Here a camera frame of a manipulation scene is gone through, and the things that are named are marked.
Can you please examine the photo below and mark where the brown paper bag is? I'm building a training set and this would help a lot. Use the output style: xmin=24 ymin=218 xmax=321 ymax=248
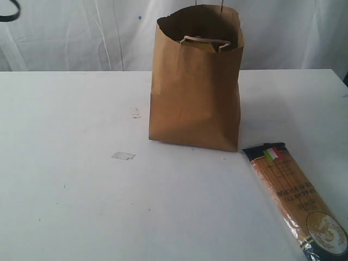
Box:
xmin=148 ymin=4 xmax=244 ymax=152

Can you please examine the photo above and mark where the yellow millet bottle white cap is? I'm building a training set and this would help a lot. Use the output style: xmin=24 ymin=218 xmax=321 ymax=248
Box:
xmin=179 ymin=35 xmax=231 ymax=53

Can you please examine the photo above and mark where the spaghetti packet with Italian flag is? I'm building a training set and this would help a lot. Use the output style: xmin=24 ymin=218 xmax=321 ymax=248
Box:
xmin=243 ymin=142 xmax=347 ymax=260

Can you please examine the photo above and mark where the torn paper scrap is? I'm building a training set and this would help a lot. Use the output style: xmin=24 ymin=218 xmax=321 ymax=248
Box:
xmin=131 ymin=108 xmax=141 ymax=119

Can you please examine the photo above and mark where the white curtain backdrop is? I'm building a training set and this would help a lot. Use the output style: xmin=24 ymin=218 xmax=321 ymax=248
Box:
xmin=1 ymin=1 xmax=347 ymax=78

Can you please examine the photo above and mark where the black camera cable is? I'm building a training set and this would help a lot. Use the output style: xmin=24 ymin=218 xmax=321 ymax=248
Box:
xmin=0 ymin=0 xmax=21 ymax=22

